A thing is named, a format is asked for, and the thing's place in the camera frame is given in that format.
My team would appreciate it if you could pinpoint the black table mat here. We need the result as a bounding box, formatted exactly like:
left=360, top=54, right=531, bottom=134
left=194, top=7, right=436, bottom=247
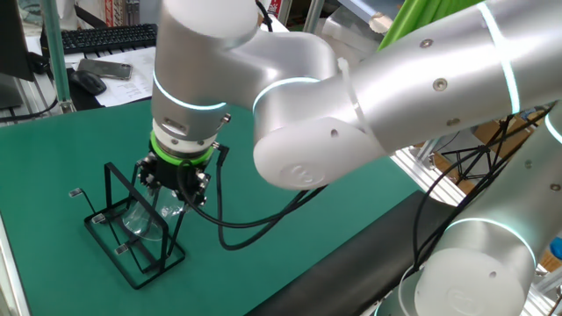
left=245, top=189, right=462, bottom=316

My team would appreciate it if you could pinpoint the white printed paper sheet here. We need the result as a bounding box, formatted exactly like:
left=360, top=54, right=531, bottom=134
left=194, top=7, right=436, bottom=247
left=65, top=46, right=157, bottom=108

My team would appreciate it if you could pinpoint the black desk cable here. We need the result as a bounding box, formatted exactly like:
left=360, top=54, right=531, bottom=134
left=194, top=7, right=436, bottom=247
left=0, top=98, right=61, bottom=124

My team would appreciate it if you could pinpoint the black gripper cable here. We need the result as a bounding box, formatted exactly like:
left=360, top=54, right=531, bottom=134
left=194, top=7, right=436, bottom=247
left=175, top=144, right=328, bottom=251

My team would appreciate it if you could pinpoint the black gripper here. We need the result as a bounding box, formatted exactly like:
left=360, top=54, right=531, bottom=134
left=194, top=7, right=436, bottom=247
left=137, top=154, right=211, bottom=208

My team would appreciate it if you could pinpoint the black keyboard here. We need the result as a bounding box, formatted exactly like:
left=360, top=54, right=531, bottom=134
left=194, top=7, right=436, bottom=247
left=40, top=23, right=158, bottom=56

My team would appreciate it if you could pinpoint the aluminium frame post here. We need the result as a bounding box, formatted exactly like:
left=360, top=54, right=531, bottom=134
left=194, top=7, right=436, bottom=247
left=410, top=136, right=443, bottom=170
left=40, top=0, right=76, bottom=114

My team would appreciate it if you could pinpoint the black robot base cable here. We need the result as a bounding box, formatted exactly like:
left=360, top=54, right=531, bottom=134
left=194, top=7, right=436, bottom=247
left=412, top=166, right=506, bottom=273

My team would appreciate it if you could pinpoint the green table mat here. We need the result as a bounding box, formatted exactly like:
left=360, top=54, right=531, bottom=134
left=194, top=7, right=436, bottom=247
left=0, top=99, right=425, bottom=316

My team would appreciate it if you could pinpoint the grey smartphone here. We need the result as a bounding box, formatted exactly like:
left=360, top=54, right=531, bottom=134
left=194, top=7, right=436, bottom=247
left=76, top=58, right=133, bottom=81

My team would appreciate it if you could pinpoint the clear glass cup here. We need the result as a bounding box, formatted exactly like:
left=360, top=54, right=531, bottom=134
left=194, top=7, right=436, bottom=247
left=121, top=182, right=190, bottom=241

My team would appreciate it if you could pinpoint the black tripod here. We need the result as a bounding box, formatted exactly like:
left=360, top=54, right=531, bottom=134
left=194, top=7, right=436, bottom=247
left=441, top=109, right=550, bottom=181

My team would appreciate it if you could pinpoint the black computer monitor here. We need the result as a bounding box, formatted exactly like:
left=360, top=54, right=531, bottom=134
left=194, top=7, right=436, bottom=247
left=0, top=0, right=36, bottom=111

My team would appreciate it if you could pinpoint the open cardboard box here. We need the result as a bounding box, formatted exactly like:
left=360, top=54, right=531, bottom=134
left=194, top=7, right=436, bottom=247
left=472, top=111, right=545, bottom=159

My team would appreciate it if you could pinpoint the black computer mouse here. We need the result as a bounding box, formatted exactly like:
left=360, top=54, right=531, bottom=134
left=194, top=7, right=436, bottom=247
left=68, top=69, right=108, bottom=97

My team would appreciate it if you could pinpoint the bright green cloth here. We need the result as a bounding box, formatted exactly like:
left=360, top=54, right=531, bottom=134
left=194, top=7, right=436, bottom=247
left=377, top=0, right=488, bottom=52

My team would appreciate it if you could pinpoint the black mouse pad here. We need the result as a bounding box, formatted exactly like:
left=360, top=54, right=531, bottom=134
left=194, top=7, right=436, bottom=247
left=65, top=68, right=153, bottom=111

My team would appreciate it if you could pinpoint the black wire cup rack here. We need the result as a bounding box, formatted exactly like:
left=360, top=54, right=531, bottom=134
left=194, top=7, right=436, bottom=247
left=68, top=162, right=196, bottom=291

